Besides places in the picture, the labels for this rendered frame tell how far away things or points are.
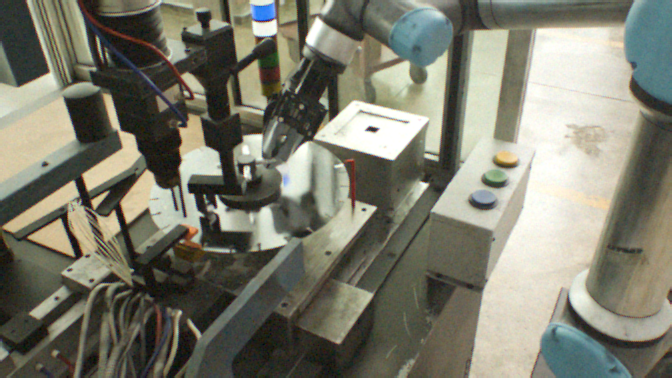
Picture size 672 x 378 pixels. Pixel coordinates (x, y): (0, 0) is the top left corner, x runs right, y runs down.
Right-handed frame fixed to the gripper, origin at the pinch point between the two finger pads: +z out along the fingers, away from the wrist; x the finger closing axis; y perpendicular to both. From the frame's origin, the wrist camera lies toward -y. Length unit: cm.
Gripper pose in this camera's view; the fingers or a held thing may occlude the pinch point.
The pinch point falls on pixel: (270, 159)
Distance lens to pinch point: 97.9
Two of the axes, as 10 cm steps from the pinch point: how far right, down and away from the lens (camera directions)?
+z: -4.7, 8.1, 3.5
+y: 0.3, 4.1, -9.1
